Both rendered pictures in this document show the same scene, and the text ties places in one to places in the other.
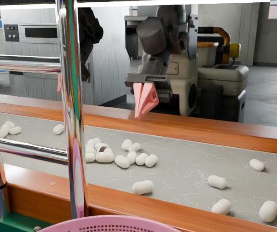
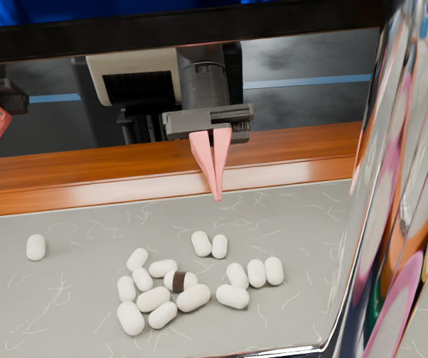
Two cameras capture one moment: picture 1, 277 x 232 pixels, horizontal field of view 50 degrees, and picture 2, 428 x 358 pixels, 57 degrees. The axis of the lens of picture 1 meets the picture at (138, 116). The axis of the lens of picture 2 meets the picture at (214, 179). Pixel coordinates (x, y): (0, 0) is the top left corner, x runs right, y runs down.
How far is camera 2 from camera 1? 0.35 m
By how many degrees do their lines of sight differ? 31
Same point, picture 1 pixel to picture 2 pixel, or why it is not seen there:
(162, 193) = not seen: hidden behind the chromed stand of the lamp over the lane
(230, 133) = (335, 157)
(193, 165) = (333, 248)
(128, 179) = (271, 335)
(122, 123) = (147, 185)
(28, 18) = not seen: outside the picture
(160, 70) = (224, 88)
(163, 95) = (238, 135)
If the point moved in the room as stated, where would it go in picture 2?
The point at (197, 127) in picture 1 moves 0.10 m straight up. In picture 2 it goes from (281, 158) to (284, 96)
